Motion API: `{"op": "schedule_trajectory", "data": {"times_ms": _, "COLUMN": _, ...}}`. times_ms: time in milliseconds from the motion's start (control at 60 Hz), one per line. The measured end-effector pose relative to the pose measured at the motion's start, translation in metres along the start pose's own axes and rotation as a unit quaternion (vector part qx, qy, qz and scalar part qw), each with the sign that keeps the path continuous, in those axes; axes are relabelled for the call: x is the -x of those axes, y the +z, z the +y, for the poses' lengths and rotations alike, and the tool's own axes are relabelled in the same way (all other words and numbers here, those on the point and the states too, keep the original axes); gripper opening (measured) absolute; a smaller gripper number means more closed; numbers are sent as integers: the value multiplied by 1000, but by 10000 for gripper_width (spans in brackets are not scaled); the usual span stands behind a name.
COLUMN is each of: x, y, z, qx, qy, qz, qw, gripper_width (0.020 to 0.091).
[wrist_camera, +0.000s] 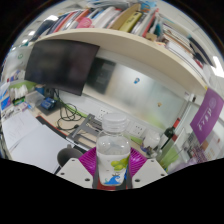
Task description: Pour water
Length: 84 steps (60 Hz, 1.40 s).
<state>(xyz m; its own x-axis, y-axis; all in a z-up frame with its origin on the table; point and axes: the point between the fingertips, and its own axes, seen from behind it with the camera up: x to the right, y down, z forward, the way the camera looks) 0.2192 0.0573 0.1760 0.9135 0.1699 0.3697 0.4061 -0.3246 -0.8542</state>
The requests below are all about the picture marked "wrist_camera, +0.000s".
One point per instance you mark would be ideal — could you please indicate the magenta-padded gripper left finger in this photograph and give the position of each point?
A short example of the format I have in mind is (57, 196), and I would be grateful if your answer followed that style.
(80, 170)

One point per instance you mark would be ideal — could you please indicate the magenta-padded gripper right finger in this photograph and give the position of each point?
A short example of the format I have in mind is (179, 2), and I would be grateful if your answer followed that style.
(146, 168)

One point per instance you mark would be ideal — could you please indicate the clear plastic drink bottle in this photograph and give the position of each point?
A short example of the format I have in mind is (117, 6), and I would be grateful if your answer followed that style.
(113, 153)

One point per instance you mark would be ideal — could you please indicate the green-tinted glass vase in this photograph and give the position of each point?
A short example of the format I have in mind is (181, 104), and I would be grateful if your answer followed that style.
(168, 155)

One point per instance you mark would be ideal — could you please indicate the dark wine bottle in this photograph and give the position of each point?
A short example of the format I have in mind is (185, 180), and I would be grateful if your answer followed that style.
(169, 133)

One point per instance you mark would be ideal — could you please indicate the grey metal laptop stand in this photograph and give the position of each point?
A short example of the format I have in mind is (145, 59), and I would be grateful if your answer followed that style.
(87, 128)

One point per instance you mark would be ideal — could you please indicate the white paper sheets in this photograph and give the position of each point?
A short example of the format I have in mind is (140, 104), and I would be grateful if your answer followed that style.
(33, 143)

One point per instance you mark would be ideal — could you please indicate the black red-edged desk mat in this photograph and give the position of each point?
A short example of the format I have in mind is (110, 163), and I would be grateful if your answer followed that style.
(46, 121)

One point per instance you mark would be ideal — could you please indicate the group photo poster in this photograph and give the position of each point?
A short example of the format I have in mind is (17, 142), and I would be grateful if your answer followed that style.
(211, 150)

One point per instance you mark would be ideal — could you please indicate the small blue box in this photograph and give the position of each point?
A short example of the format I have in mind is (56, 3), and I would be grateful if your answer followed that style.
(47, 104)

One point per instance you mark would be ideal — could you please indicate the purple pennant banner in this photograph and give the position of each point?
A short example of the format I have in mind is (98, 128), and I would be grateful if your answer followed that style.
(208, 115)

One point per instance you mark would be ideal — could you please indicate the clear plastic box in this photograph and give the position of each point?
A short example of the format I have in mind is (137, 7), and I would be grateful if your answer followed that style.
(34, 99)

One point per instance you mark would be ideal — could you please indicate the black computer monitor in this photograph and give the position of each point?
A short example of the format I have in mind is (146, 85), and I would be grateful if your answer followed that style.
(60, 65)

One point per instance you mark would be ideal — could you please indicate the white wall sockets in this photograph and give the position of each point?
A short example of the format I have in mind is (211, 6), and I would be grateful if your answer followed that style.
(137, 128)

